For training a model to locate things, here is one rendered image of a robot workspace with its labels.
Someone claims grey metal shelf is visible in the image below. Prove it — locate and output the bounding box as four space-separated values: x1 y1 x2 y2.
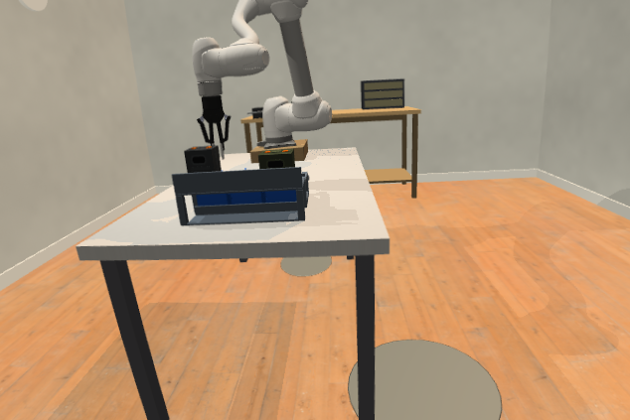
172 167 309 226

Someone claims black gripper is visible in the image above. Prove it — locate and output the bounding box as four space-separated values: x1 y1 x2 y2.
197 95 231 160

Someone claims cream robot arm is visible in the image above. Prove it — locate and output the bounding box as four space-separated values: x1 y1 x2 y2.
193 0 332 149

